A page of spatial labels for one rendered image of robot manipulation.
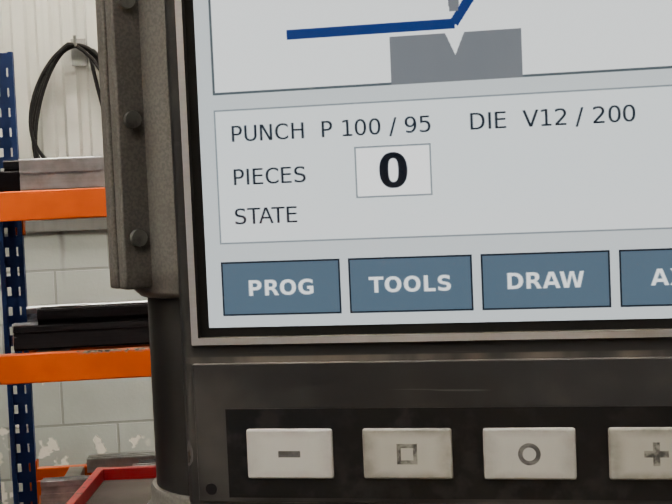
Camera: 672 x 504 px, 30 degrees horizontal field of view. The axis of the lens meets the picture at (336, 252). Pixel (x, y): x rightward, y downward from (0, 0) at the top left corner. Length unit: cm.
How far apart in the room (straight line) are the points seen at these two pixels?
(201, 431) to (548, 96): 20
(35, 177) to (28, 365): 40
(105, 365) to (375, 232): 226
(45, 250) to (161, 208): 467
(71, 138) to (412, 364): 481
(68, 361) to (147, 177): 211
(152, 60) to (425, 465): 27
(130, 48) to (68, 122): 464
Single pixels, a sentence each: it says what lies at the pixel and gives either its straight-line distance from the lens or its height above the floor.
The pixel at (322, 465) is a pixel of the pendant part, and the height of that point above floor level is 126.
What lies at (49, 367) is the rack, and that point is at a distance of 278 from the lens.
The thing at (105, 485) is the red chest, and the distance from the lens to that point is 179.
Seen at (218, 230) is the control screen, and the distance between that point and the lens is 54.
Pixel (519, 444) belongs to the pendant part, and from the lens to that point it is 52.
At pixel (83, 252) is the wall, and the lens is 531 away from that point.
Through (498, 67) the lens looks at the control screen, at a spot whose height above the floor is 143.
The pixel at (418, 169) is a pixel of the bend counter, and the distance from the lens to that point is 52.
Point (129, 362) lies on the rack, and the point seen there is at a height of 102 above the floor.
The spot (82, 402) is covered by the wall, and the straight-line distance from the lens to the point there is 538.
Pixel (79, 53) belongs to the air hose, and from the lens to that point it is 532.
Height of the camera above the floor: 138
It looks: 3 degrees down
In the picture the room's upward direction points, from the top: 3 degrees counter-clockwise
